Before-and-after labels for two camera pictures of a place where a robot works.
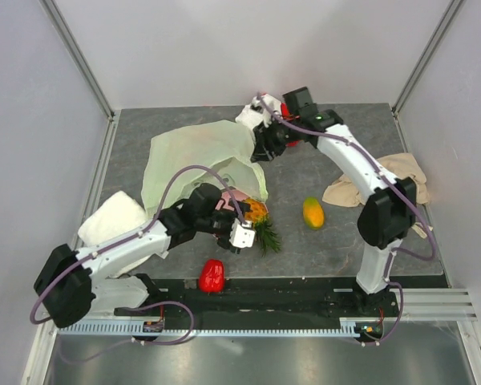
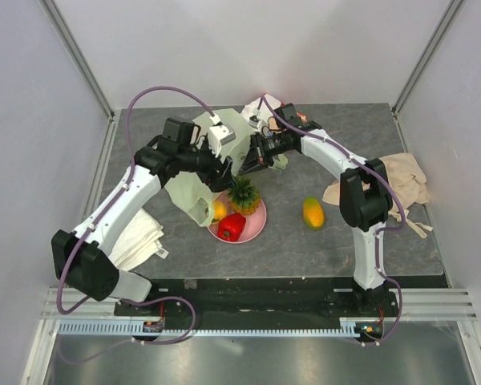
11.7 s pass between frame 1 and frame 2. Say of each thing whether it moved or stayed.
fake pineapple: moved
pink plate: moved
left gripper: moved
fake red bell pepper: moved
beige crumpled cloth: stayed
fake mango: stayed
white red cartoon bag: stayed
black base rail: stayed
